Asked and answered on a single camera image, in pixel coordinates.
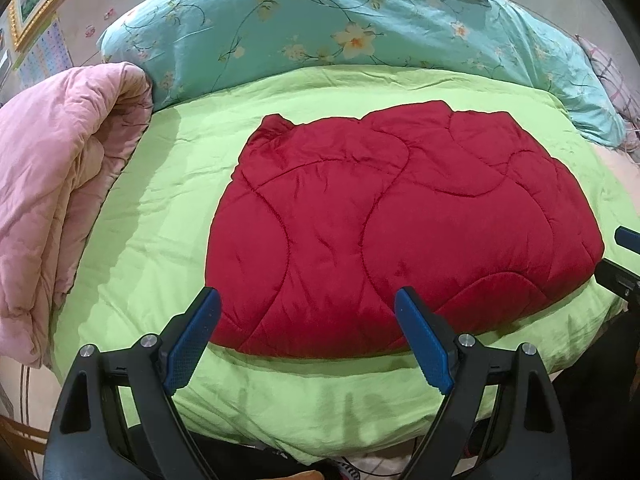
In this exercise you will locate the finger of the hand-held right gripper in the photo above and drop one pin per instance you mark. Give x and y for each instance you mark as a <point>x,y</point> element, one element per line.
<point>629,239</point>
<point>620,280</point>

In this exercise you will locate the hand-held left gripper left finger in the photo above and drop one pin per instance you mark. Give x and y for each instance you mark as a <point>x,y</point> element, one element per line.
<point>192,340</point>

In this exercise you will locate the gold framed painting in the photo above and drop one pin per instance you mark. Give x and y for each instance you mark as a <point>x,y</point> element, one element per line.
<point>35,0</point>

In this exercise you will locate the light green blanket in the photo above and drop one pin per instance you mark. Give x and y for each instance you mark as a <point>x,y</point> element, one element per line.
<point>165,185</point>

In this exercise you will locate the striped white bed sheet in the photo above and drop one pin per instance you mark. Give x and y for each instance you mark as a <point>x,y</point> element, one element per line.
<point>25,390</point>

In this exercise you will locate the plaid pillow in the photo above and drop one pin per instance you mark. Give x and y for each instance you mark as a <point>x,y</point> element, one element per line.
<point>615,80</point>

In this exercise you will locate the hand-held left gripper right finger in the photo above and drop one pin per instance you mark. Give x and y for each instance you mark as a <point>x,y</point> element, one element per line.
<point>425,345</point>

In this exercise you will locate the teal floral quilt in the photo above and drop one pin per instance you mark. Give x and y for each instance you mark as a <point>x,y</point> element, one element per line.
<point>250,25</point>

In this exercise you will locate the dark cloth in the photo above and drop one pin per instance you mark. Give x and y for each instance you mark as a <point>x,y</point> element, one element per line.
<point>600,400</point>

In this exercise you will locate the red quilted jacket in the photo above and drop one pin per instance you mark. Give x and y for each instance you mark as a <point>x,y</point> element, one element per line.
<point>400,210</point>

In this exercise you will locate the blue wall chart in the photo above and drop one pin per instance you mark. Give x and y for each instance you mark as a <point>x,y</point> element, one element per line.
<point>45,50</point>

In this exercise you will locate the pink quilt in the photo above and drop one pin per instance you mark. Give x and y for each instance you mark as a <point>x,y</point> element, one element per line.
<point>50,170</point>

